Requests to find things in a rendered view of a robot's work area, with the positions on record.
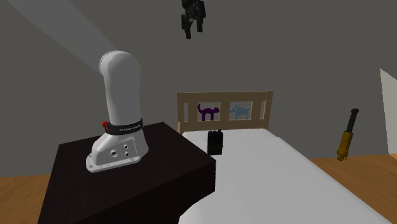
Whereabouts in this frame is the yellow and black cylinder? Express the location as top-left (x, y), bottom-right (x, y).
top-left (337, 108), bottom-right (360, 162)

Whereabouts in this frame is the dark robot stand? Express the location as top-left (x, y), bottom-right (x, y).
top-left (37, 122), bottom-right (217, 224)

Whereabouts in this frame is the white bed with wooden headboard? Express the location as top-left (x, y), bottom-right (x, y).
top-left (176, 90), bottom-right (395, 224)

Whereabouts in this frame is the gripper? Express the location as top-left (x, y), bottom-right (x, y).
top-left (181, 0), bottom-right (207, 40)

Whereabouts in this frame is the black rectangular device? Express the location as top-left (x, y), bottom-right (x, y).
top-left (206, 129), bottom-right (225, 156)

